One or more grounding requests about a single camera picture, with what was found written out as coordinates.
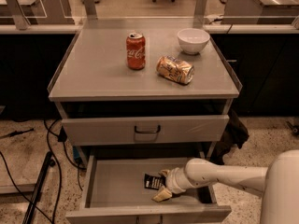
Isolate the red coca-cola can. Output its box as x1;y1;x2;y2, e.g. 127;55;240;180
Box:
126;32;146;70

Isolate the black drawer handle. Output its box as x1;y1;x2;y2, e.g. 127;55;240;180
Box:
134;125;161;134

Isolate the gold crushed soda can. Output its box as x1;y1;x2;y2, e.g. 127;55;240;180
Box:
156;56;194;85

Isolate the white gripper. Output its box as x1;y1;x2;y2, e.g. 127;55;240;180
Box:
152;167;191;203

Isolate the black floor cable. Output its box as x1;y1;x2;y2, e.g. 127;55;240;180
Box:
0;119;85;224

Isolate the right background desk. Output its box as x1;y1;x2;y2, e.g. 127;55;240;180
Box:
221;0;299;24

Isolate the dark cloth on floor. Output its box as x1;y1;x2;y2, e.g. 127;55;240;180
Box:
210;109;249;165

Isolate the background desk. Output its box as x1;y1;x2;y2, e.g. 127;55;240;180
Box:
0;0;76;26
221;0;299;24

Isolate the black bar on floor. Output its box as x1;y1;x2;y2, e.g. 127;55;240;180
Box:
22;151;52;224

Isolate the grey drawer cabinet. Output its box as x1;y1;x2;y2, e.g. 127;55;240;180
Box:
47;17;243;224

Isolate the black rxbar chocolate wrapper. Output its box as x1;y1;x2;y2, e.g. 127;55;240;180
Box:
144;174;165;190

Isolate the grey closed top drawer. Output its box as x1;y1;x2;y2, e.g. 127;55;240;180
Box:
62;115;229;146

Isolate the left background desk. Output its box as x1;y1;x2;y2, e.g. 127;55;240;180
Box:
0;0;76;26

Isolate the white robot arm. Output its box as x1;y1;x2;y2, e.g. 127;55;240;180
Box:
153;150;299;224

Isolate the black tool on floor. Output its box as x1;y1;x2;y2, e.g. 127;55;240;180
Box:
0;128;34;139

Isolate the white ceramic bowl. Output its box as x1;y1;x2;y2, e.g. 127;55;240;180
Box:
178;28;210;55

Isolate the clear acrylic barrier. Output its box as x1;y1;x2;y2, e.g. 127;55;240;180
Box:
0;0;299;30

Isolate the grey open middle drawer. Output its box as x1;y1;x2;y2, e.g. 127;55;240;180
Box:
66;156;231;224

